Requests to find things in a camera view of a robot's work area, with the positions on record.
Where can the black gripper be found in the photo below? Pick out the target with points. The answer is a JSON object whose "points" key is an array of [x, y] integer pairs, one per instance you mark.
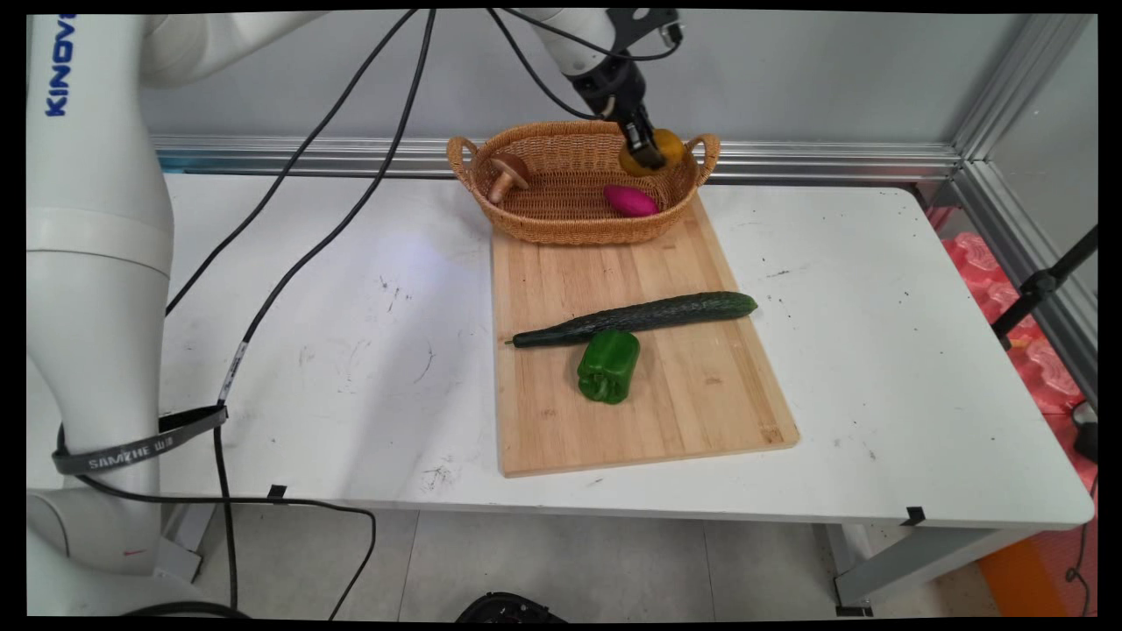
{"points": [[612, 88]]}

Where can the yellow bell pepper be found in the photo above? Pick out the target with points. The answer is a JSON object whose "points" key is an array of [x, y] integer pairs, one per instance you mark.
{"points": [[672, 145]]}

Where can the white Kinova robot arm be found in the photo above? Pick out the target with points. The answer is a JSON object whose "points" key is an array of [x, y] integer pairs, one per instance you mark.
{"points": [[96, 263]]}

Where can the purple sweet potato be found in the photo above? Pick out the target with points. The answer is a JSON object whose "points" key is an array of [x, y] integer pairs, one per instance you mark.
{"points": [[629, 202]]}

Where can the woven wicker basket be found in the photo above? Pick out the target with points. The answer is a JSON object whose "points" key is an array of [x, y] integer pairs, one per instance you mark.
{"points": [[561, 230]]}

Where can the brown toy mushroom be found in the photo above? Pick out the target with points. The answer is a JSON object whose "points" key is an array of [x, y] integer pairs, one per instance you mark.
{"points": [[507, 171]]}

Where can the long dark green cucumber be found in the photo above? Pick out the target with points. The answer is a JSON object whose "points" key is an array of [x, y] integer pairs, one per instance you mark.
{"points": [[649, 315]]}

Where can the green bell pepper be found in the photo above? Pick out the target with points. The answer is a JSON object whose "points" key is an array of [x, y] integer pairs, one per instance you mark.
{"points": [[609, 368]]}

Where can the wooden cutting board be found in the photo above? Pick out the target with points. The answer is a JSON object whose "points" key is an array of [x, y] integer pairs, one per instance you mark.
{"points": [[684, 394]]}

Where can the black tripod leg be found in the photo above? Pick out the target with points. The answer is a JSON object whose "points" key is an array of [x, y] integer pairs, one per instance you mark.
{"points": [[1043, 285]]}

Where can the red bubble foam sheet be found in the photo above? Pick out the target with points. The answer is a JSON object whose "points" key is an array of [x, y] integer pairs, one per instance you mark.
{"points": [[1043, 368]]}

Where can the small black tape piece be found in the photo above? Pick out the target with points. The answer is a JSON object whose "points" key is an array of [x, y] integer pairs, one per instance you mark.
{"points": [[914, 516], [277, 492]]}

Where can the round black floor object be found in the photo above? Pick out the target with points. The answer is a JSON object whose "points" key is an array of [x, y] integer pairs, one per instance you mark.
{"points": [[508, 609]]}

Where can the small black device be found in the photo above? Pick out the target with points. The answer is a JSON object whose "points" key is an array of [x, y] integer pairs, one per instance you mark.
{"points": [[1087, 434]]}

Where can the orange floor box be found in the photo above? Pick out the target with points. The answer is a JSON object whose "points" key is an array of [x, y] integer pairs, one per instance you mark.
{"points": [[1026, 570]]}

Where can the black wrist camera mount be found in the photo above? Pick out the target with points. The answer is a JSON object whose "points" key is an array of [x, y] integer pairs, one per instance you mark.
{"points": [[649, 24]]}

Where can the horizontal aluminium frame rail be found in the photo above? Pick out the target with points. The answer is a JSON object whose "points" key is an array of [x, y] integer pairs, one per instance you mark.
{"points": [[833, 159]]}

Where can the slanted aluminium frame post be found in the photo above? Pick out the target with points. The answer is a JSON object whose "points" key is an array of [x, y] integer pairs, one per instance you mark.
{"points": [[1008, 96]]}

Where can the grey table leg frame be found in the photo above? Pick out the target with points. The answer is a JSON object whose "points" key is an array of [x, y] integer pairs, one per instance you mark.
{"points": [[920, 561]]}

